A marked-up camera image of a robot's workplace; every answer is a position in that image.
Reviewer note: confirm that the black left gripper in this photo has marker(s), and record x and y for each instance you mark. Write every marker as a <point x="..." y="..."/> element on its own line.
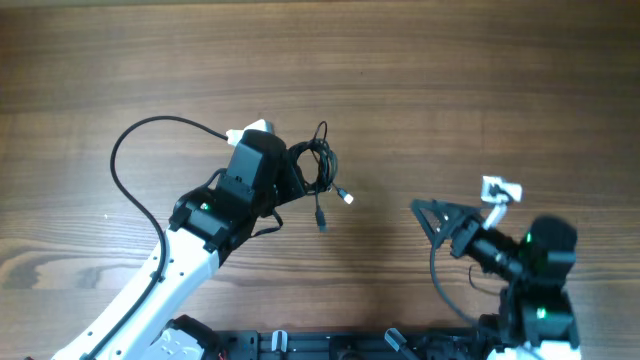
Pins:
<point x="283" y="164"/>

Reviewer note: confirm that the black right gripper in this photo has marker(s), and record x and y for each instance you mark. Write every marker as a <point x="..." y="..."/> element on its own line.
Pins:
<point x="463" y="235"/>

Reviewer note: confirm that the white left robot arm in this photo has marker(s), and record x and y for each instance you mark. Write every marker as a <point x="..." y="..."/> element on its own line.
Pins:
<point x="206" y="226"/>

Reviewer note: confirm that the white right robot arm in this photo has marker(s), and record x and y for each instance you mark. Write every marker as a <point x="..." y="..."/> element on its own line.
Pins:
<point x="534" y="307"/>

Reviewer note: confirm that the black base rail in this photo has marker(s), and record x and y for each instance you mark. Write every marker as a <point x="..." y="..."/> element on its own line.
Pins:
<point x="439" y="344"/>

